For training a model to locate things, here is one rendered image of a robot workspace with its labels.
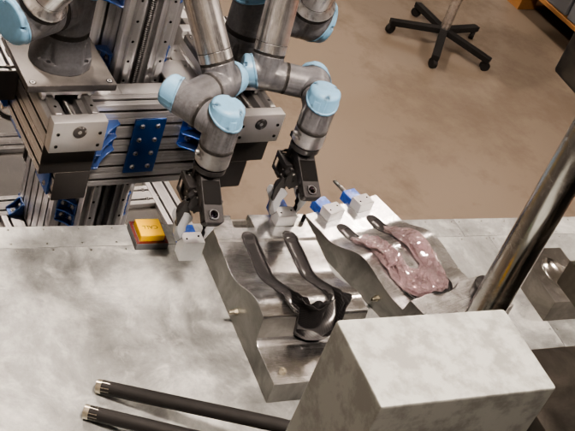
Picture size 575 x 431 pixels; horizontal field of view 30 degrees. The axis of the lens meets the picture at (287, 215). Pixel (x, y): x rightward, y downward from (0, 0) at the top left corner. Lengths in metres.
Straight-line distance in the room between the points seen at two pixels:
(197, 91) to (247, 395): 0.65
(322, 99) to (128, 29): 0.61
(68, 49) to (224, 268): 0.64
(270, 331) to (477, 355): 0.82
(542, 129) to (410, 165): 0.97
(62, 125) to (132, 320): 0.50
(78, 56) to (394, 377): 1.39
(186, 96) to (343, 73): 2.98
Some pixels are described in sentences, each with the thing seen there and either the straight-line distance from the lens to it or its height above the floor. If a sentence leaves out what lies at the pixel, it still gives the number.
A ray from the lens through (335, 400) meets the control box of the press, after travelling 1.56.
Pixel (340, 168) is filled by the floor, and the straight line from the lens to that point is 4.50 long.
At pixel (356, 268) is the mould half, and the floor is 0.86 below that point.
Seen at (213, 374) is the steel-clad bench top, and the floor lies 0.80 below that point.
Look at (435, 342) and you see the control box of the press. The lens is 1.58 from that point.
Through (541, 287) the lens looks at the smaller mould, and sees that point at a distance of 2.87.
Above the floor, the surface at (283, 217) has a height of 0.92.
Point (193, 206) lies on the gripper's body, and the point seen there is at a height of 1.05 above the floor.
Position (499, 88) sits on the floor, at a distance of 5.62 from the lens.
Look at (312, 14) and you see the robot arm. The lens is 2.75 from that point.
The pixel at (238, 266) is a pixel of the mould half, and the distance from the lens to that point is 2.46.
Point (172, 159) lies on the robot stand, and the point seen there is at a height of 0.76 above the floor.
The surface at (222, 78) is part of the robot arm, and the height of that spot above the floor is 1.28.
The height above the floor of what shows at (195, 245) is 0.95.
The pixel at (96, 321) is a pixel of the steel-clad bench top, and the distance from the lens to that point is 2.36.
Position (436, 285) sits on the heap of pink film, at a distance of 2.64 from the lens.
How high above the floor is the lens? 2.47
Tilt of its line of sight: 37 degrees down
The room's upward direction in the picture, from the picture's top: 21 degrees clockwise
